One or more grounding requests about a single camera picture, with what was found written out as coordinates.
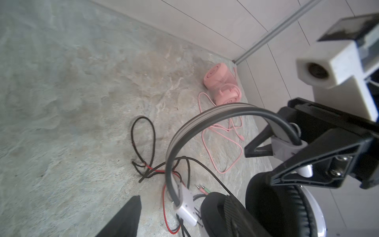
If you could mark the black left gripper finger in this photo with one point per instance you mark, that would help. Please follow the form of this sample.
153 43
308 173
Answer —
125 222

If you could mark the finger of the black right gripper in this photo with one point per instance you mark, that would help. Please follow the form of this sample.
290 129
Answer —
254 148

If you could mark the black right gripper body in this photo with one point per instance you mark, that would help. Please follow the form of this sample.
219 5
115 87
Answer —
339 145

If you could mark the pink headphones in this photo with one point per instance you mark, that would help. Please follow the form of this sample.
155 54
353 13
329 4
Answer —
222 84

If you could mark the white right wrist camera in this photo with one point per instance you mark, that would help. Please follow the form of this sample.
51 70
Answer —
339 63

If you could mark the aluminium right corner post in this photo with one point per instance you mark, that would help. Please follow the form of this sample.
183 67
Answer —
273 32

